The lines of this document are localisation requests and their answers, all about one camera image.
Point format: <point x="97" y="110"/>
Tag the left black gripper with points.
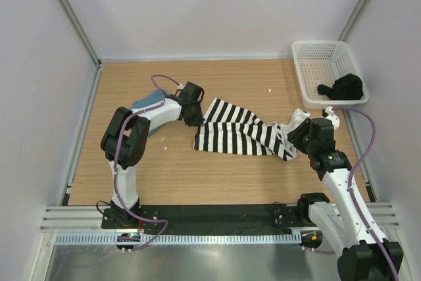
<point x="199" y="120"/>

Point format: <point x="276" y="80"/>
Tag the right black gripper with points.
<point x="296" y="135"/>

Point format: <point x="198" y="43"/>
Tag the black white striped tank top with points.
<point x="231" y="129"/>

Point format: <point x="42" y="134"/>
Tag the teal tank top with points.
<point x="152" y="98"/>

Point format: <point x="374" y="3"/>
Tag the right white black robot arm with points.
<point x="362" y="249"/>

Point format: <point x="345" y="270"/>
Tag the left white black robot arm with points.
<point x="125" y="140"/>

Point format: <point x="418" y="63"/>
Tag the white plastic basket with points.
<point x="323" y="62"/>

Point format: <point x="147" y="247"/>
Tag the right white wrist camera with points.
<point x="329" y="114"/>

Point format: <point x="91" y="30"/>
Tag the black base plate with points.
<point x="227" y="220"/>

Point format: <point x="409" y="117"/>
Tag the white slotted cable duct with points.
<point x="119" y="238"/>

